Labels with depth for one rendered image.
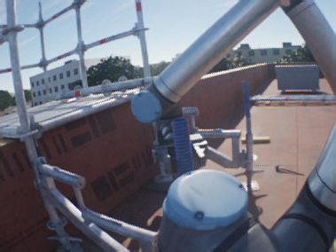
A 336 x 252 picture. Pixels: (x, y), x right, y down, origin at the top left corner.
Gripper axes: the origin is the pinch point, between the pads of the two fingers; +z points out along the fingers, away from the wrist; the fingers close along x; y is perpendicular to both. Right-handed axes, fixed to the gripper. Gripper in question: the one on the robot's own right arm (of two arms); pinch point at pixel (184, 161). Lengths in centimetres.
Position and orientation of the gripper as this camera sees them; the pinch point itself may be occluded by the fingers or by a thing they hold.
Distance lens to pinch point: 59.8
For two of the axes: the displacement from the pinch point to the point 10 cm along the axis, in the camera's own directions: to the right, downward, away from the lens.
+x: 9.9, -1.5, 0.6
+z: 0.9, 2.2, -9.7
